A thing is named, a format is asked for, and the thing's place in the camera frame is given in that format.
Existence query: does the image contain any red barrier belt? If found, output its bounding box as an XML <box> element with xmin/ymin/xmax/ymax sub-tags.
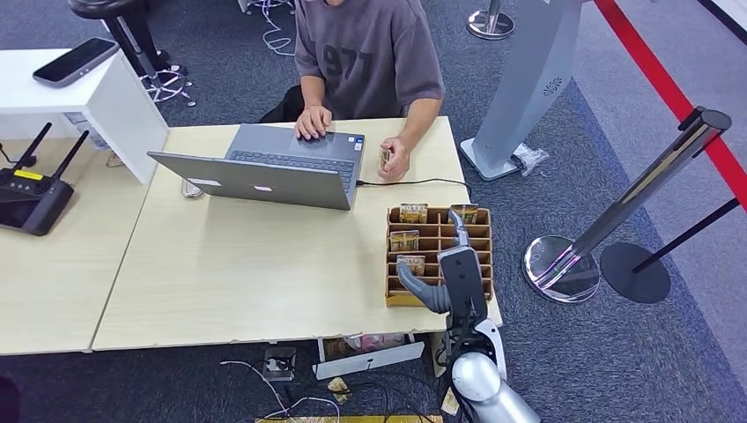
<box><xmin>592</xmin><ymin>0</ymin><xmax>747</xmax><ymax>214</ymax></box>

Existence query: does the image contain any floor power socket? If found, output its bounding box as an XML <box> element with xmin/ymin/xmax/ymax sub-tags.
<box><xmin>263</xmin><ymin>347</ymin><xmax>297</xmax><ymax>383</ymax></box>

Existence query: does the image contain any white floor cable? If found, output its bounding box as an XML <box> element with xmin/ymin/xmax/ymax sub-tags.
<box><xmin>220</xmin><ymin>360</ymin><xmax>341</xmax><ymax>421</ymax></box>

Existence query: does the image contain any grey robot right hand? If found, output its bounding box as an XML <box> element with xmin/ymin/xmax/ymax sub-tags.
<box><xmin>396</xmin><ymin>209</ymin><xmax>490</xmax><ymax>328</ymax></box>

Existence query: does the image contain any person's left hand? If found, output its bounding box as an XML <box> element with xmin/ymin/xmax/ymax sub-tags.
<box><xmin>378</xmin><ymin>137</ymin><xmax>412</xmax><ymax>182</ymax></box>

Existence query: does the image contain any person's right hand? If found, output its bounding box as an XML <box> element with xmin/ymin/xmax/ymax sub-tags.
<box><xmin>294</xmin><ymin>105</ymin><xmax>335</xmax><ymax>141</ymax></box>

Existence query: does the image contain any black laptop power cable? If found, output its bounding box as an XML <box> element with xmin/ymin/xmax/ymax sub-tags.
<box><xmin>356</xmin><ymin>177</ymin><xmax>473</xmax><ymax>200</ymax></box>

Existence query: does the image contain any clear plastic bag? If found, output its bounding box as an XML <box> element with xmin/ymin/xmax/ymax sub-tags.
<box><xmin>511</xmin><ymin>143</ymin><xmax>550</xmax><ymax>178</ymax></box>

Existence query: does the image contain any black smartphone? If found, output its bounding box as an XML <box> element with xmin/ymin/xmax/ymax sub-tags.
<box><xmin>33</xmin><ymin>38</ymin><xmax>121</xmax><ymax>89</ymax></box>

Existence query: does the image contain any chrome stanchion post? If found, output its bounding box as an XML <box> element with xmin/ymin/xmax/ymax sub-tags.
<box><xmin>521</xmin><ymin>107</ymin><xmax>732</xmax><ymax>305</ymax></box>

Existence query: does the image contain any wooden card holder rack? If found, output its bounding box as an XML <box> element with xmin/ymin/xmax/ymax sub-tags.
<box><xmin>385</xmin><ymin>204</ymin><xmax>494</xmax><ymax>308</ymax></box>

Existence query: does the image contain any person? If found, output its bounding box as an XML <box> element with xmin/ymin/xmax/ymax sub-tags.
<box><xmin>259</xmin><ymin>0</ymin><xmax>446</xmax><ymax>182</ymax></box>

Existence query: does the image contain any white open box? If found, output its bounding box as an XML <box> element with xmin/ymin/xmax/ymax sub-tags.
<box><xmin>312</xmin><ymin>332</ymin><xmax>426</xmax><ymax>382</ymax></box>

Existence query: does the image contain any grey kiosk stand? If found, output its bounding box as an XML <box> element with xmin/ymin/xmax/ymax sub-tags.
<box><xmin>459</xmin><ymin>0</ymin><xmax>585</xmax><ymax>182</ymax></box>

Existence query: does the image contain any black router with antennas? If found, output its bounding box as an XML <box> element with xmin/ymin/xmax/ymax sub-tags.
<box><xmin>0</xmin><ymin>122</ymin><xmax>91</xmax><ymax>238</ymax></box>

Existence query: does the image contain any grey laptop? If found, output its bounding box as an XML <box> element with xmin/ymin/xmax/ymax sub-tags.
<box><xmin>146</xmin><ymin>123</ymin><xmax>366</xmax><ymax>212</ymax></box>

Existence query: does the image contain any black stool with chrome base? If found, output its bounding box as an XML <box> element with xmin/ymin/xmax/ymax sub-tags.
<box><xmin>67</xmin><ymin>0</ymin><xmax>198</xmax><ymax>109</ymax></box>

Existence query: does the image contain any black stanchion post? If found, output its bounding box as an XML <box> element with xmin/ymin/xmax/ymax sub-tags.
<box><xmin>599</xmin><ymin>198</ymin><xmax>741</xmax><ymax>305</ymax></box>

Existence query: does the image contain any white cabinet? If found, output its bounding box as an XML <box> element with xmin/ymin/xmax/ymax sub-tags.
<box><xmin>0</xmin><ymin>48</ymin><xmax>170</xmax><ymax>186</ymax></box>

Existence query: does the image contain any chrome stanchion base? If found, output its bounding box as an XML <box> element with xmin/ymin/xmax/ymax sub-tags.
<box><xmin>465</xmin><ymin>0</ymin><xmax>516</xmax><ymax>42</ymax></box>

